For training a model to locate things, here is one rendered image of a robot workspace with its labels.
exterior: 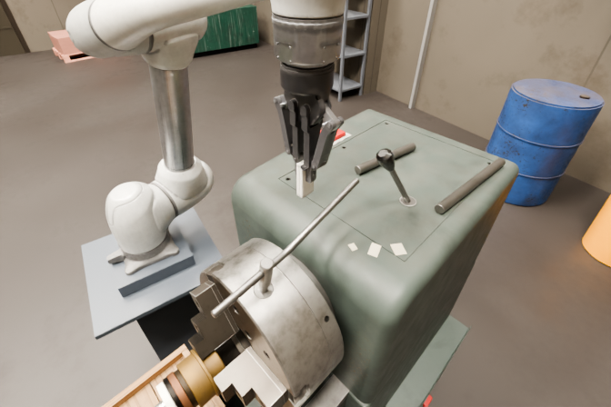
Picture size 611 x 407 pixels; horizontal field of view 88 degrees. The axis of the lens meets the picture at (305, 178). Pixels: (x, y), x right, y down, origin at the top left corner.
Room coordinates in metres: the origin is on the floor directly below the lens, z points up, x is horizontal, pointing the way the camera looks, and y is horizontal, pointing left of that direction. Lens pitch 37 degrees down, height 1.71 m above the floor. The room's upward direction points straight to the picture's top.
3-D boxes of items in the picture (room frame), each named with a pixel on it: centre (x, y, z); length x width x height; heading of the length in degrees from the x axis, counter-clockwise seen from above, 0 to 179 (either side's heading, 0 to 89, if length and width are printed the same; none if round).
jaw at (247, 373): (0.23, 0.08, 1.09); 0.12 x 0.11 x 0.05; 44
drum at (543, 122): (2.19, -1.79, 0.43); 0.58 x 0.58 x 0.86
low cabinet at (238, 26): (7.02, 2.16, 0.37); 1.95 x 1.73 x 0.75; 34
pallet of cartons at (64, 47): (6.31, 4.08, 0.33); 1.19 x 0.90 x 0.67; 124
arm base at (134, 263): (0.78, 0.60, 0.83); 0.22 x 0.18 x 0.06; 124
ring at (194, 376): (0.24, 0.19, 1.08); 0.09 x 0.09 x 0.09; 44
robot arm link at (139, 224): (0.80, 0.57, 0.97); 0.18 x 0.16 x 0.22; 146
